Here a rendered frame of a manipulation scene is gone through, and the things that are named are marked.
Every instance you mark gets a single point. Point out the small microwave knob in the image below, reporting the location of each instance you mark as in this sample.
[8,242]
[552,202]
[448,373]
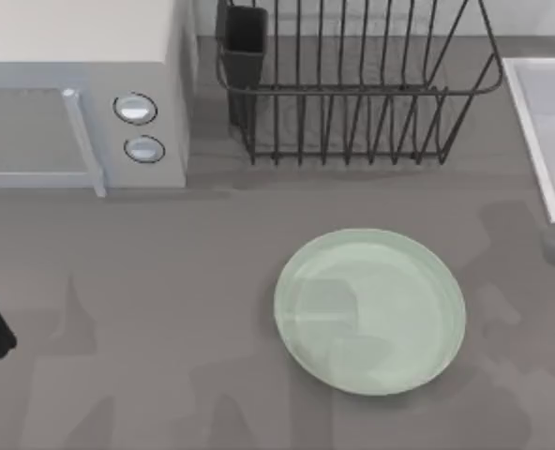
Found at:
[144,149]

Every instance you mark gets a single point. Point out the pale green plate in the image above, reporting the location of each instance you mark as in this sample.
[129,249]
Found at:
[370,313]

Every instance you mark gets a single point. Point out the white sink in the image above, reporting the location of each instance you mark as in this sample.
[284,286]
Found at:
[547,131]

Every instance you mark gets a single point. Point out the microwave oven door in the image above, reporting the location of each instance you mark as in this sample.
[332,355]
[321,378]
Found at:
[24,131]

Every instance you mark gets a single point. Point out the pale microwave oven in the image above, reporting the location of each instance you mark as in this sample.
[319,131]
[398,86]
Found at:
[141,42]

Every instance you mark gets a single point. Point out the large microwave knob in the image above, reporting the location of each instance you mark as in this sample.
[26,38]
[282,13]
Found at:
[135,109]

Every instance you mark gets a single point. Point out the black cutlery holder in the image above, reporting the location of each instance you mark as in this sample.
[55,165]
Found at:
[244,42]

